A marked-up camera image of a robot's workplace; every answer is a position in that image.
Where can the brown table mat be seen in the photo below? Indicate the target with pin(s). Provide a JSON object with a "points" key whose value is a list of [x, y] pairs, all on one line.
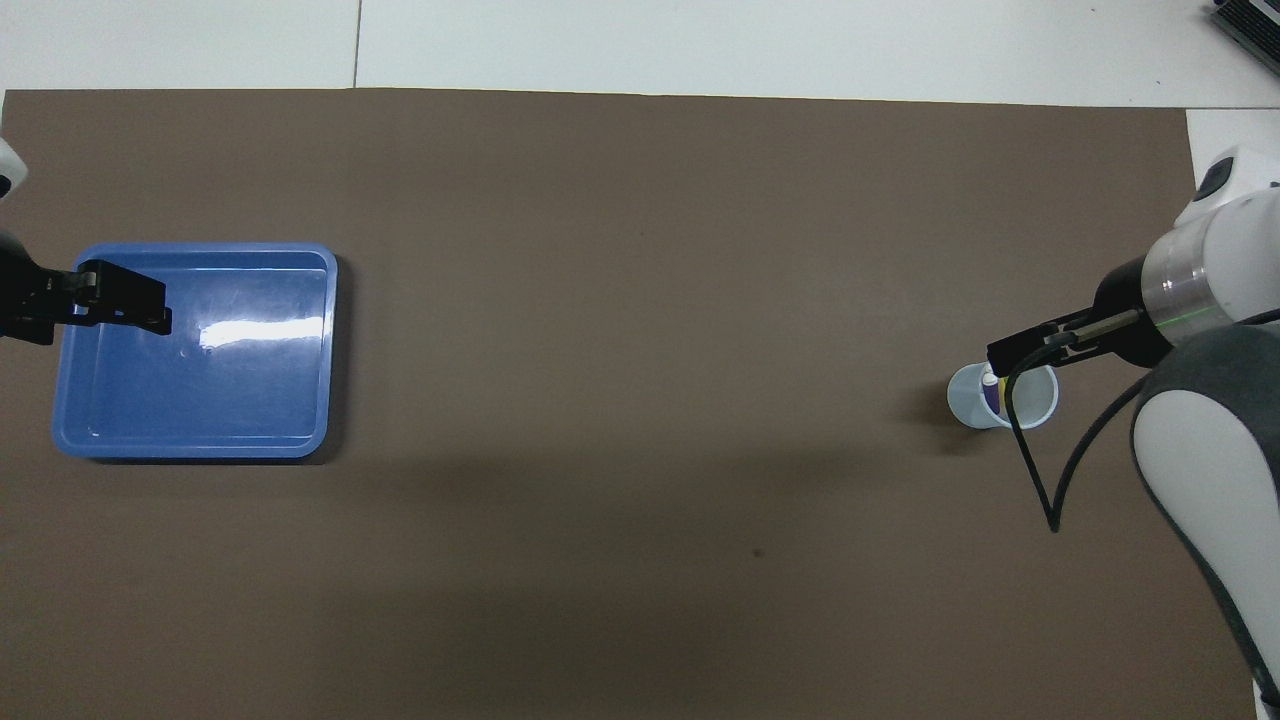
{"points": [[620, 300]]}

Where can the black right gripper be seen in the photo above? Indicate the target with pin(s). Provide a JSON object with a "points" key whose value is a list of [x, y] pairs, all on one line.
{"points": [[1135, 315]]}

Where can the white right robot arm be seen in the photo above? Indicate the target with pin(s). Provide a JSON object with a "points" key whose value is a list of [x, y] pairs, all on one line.
{"points": [[1220, 450]]}

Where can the pale blue mesh cup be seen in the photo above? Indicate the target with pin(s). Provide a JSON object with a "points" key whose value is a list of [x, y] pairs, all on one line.
{"points": [[965, 400]]}

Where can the blue plastic tray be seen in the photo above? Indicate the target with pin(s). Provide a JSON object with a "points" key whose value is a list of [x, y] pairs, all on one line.
{"points": [[250, 400]]}

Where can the dark striped device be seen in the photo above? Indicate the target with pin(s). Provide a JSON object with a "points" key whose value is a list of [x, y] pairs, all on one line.
{"points": [[1250, 20]]}

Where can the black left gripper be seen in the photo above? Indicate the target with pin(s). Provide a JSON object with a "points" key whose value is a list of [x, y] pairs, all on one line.
{"points": [[30, 295]]}

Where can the purple marker pen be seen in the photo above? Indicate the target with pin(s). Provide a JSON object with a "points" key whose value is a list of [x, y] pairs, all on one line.
{"points": [[991, 395]]}

